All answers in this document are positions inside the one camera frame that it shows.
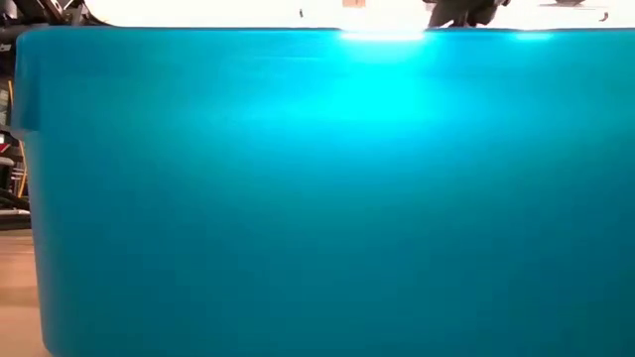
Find teal mat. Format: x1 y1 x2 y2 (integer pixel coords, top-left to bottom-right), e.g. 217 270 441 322
10 27 635 357

